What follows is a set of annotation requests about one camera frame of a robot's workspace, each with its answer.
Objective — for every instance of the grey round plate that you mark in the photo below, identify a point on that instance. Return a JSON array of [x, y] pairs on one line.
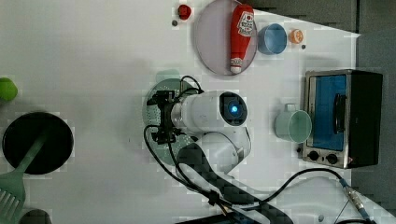
[[212, 35]]

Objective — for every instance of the small red toy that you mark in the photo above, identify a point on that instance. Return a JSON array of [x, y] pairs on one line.
[[184, 12]]

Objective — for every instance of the silver toaster oven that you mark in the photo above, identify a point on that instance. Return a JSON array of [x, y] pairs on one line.
[[345, 109]]

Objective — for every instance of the green plastic spatula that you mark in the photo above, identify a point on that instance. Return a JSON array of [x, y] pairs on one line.
[[12, 187]]

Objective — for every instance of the mint green mug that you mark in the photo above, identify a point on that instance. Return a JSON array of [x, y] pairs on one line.
[[293, 125]]

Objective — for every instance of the blue cup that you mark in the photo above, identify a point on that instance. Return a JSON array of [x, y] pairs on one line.
[[272, 39]]

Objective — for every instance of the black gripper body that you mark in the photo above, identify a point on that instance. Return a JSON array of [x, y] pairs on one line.
[[167, 131]]

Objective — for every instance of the black round pan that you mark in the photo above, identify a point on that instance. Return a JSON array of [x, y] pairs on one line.
[[23, 131]]

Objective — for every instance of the green toy ball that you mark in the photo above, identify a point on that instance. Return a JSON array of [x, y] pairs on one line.
[[8, 90]]

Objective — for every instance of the orange toy fruit half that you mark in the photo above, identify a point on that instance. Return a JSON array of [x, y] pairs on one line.
[[296, 36]]

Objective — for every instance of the dark grey round object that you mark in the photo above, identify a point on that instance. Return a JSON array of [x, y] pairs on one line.
[[36, 216]]

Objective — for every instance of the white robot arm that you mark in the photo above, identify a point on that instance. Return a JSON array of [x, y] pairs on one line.
[[206, 138]]

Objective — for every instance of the red plush ketchup bottle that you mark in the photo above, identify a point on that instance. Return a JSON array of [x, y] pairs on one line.
[[242, 26]]

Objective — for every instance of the mint green plastic strainer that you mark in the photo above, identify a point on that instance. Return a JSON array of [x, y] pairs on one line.
[[183, 86]]

